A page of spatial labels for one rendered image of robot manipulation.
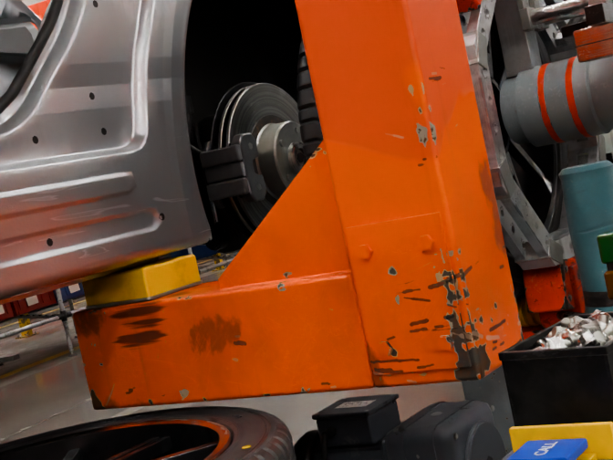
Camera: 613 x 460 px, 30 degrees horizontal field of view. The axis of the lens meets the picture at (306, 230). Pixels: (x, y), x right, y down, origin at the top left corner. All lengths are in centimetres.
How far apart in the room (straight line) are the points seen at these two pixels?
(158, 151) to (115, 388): 38
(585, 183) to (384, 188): 49
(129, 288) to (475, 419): 57
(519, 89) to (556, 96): 7
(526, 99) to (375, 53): 57
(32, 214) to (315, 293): 40
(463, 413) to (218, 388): 39
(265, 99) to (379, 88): 82
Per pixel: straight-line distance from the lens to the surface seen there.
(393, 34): 144
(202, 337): 167
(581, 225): 187
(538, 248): 191
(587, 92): 194
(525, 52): 202
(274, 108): 227
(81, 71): 174
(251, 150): 211
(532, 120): 198
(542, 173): 225
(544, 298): 199
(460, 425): 176
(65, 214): 162
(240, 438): 148
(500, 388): 211
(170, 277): 177
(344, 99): 148
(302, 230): 156
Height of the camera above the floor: 83
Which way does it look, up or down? 3 degrees down
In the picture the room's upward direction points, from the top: 12 degrees counter-clockwise
